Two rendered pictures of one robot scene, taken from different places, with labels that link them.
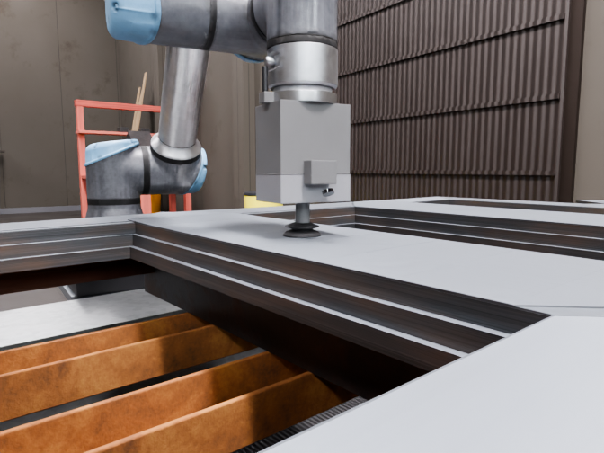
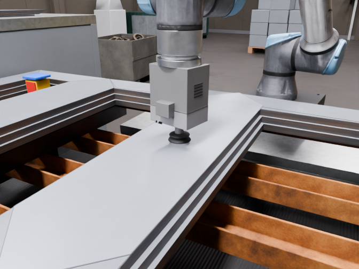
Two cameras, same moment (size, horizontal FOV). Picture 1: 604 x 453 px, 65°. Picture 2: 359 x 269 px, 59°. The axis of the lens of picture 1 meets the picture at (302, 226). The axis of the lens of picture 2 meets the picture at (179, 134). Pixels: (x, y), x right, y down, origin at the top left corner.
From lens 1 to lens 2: 62 cm
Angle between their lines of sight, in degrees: 67
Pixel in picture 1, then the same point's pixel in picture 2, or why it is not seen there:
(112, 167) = (273, 52)
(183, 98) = (306, 9)
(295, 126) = (156, 79)
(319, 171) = (159, 108)
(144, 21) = (147, 7)
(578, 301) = (17, 223)
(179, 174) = (312, 61)
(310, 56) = (160, 38)
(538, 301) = (18, 212)
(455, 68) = not seen: outside the picture
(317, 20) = (163, 15)
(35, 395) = not seen: hidden behind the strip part
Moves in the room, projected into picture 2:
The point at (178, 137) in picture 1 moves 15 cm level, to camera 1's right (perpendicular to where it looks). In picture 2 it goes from (309, 36) to (351, 41)
